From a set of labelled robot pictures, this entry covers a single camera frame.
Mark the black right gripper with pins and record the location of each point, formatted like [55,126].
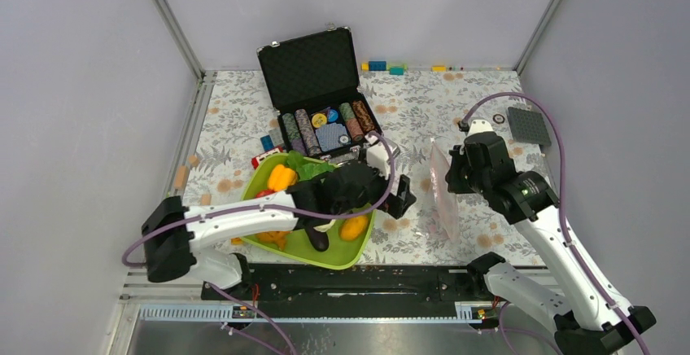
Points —
[459,155]

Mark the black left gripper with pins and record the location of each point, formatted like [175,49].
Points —
[397,203]

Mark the yellow orange mango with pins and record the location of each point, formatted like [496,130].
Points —
[353,228]

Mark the clear pink zip top bag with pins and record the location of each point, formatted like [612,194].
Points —
[446,206]

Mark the yellow bell pepper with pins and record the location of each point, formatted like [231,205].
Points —
[281,177]

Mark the red tomato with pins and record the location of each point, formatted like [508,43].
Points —
[264,193]

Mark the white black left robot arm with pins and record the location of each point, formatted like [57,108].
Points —
[178,241]

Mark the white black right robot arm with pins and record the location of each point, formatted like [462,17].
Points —
[589,315]

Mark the green napa cabbage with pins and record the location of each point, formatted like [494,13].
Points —
[305,167]

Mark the dark grey building baseplate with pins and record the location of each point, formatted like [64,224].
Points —
[528,127]

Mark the purple eggplant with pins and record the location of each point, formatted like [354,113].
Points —
[319,240]

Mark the floral tablecloth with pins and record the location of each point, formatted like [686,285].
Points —
[417,110]

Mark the orange fried chicken piece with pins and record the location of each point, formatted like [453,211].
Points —
[278,238]

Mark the blue toy brick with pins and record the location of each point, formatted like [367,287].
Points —
[267,143]

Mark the red white toy piece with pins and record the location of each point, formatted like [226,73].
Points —
[257,160]

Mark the black poker chip case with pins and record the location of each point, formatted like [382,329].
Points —
[314,85]

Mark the blue yellow brick row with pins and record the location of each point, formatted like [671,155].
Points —
[384,66]

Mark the wooden block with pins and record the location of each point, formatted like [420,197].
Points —
[180,178]

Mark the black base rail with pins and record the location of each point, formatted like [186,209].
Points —
[362,291]

